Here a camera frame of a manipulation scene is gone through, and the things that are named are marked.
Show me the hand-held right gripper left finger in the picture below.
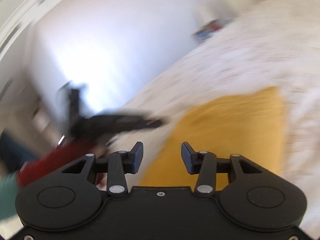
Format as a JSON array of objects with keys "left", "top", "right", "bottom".
[{"left": 61, "top": 141, "right": 145, "bottom": 197}]

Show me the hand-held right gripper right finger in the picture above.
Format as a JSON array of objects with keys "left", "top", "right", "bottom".
[{"left": 181, "top": 141, "right": 263, "bottom": 197}]

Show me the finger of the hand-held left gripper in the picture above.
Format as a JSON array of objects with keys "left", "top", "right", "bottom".
[{"left": 117, "top": 112, "right": 166, "bottom": 131}]

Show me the mustard yellow shirt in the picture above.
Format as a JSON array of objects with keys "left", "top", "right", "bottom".
[{"left": 138, "top": 86, "right": 287, "bottom": 191}]

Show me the person's left forearm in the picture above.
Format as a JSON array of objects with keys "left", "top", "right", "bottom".
[{"left": 17, "top": 138, "right": 107, "bottom": 189}]

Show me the dark blue cloth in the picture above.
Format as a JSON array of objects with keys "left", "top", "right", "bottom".
[{"left": 0, "top": 132, "right": 38, "bottom": 174}]

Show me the teal cloth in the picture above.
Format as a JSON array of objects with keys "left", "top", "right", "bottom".
[{"left": 0, "top": 174, "right": 20, "bottom": 221}]

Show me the bed with white bedspread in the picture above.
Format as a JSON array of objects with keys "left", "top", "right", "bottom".
[{"left": 100, "top": 0, "right": 320, "bottom": 228}]

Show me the wooden picture frame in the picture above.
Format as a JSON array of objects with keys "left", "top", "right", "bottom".
[{"left": 193, "top": 20, "right": 225, "bottom": 40}]

